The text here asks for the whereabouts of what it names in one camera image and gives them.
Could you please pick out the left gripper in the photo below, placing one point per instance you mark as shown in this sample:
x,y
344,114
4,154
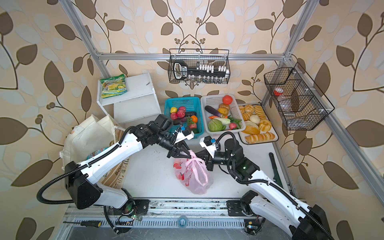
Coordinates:
x,y
177,150

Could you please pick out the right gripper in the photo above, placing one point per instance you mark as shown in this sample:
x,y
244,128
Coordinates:
x,y
208,160

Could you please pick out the pink plastic grocery bag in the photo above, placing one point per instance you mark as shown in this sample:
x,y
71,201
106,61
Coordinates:
x,y
193,174

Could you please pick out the teal plastic fruit basket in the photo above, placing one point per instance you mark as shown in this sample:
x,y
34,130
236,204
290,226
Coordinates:
x,y
187,107

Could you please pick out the cream canvas tote bag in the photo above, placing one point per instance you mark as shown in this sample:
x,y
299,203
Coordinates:
x,y
91,137

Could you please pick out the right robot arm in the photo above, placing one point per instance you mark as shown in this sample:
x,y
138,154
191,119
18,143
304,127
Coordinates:
x,y
265,197

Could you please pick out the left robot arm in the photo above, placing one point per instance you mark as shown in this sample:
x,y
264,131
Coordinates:
x,y
82,179

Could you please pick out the green cabbage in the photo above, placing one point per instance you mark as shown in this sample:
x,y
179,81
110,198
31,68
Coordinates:
x,y
216,125

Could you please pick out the orange fruit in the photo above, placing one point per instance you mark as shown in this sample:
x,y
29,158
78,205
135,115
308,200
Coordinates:
x,y
194,119

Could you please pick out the bread tray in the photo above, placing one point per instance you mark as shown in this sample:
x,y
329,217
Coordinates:
x,y
259,129

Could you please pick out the yellow lemon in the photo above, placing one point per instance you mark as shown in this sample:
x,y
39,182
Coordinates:
x,y
173,110

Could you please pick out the purple eggplant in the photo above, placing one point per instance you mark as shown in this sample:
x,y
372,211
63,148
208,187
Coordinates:
x,y
213,111

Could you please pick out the red tomato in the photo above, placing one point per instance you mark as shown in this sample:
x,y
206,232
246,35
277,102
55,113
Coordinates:
x,y
227,100

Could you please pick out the white plastic vegetable basket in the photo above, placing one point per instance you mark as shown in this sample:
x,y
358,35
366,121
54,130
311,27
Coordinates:
x,y
221,113

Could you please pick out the white two-tier shelf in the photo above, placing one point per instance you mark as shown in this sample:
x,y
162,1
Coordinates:
x,y
140,101

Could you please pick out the green snack bag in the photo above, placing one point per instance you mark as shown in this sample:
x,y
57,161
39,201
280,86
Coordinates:
x,y
113,86

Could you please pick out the black yellow screwdriver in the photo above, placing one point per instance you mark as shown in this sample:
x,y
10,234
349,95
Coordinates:
x,y
88,224

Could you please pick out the green black handled tool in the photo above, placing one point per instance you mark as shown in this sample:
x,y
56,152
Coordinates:
x,y
276,178

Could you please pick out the black wire basket with bottles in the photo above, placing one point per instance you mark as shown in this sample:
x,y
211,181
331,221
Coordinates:
x,y
199,66

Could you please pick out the black wire wall basket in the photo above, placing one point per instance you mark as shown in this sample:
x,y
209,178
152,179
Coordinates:
x,y
300,101

